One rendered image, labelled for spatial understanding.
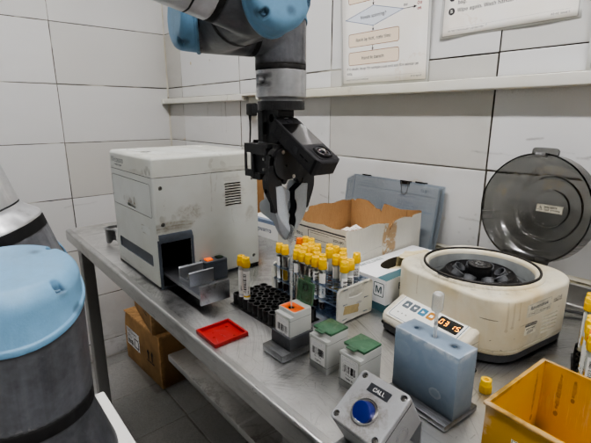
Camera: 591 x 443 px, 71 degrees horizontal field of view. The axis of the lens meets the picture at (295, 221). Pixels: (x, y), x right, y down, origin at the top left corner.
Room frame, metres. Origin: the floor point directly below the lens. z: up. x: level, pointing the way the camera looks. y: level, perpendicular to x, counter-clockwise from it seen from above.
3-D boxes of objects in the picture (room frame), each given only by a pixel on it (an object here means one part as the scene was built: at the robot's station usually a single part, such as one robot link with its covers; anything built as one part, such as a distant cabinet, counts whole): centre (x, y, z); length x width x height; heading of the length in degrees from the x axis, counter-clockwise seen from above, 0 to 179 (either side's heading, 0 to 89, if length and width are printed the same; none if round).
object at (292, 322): (0.64, 0.00, 0.92); 0.05 x 0.04 x 0.06; 130
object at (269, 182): (0.62, 0.03, 1.16); 0.05 x 0.02 x 0.09; 130
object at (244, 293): (0.77, 0.05, 0.93); 0.17 x 0.09 x 0.11; 41
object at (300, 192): (0.67, 0.01, 1.11); 0.06 x 0.03 x 0.09; 40
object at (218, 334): (0.68, 0.13, 0.88); 0.07 x 0.07 x 0.01; 40
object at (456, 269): (0.72, -0.34, 0.97); 0.15 x 0.15 x 0.07
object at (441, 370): (0.50, -0.19, 0.92); 0.10 x 0.07 x 0.10; 35
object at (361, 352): (0.54, -0.09, 0.91); 0.05 x 0.04 x 0.07; 130
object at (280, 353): (0.64, 0.00, 0.89); 0.09 x 0.05 x 0.04; 130
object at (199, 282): (0.85, 0.23, 0.92); 0.21 x 0.07 x 0.05; 40
